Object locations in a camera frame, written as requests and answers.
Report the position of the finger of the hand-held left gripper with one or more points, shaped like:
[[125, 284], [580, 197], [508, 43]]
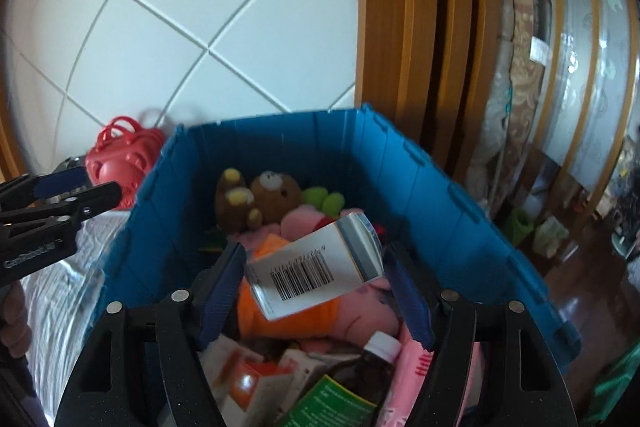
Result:
[[60, 182], [95, 199]]

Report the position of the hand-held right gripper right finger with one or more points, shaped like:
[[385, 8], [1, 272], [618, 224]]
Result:
[[412, 302]]

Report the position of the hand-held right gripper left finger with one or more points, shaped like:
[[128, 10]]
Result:
[[220, 302]]

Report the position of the white barcode medicine box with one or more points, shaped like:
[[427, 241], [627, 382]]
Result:
[[310, 267]]

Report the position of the blue plastic storage box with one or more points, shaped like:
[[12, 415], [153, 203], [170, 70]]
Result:
[[350, 147]]

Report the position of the person's left hand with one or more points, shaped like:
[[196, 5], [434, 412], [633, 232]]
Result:
[[15, 322]]

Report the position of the orange plush toy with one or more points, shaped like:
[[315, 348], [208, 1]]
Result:
[[260, 307]]

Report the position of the pink plush toy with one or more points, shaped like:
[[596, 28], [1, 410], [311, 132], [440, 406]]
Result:
[[370, 312]]

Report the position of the red plastic basket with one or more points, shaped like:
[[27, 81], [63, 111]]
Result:
[[120, 162]]

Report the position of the brown bottle with white cap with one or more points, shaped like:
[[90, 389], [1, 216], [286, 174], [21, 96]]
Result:
[[375, 372]]

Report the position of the pink package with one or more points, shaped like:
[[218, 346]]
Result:
[[405, 387]]

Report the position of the orange and white medicine box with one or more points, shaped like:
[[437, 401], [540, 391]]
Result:
[[245, 387]]

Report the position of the brown bear plush toy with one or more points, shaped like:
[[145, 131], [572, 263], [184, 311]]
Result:
[[272, 197]]

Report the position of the brown bottle green label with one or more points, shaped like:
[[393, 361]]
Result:
[[325, 407]]

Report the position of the pale green bag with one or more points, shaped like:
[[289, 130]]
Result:
[[550, 237]]

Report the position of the white padded wooden-framed headboard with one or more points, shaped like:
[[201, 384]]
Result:
[[200, 7]]

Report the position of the dark green cloth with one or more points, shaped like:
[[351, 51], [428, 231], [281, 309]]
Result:
[[615, 387]]

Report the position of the rolled patterned carpet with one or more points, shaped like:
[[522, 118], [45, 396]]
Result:
[[525, 82]]

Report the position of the glass sliding wardrobe door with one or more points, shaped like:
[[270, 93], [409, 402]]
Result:
[[580, 82]]

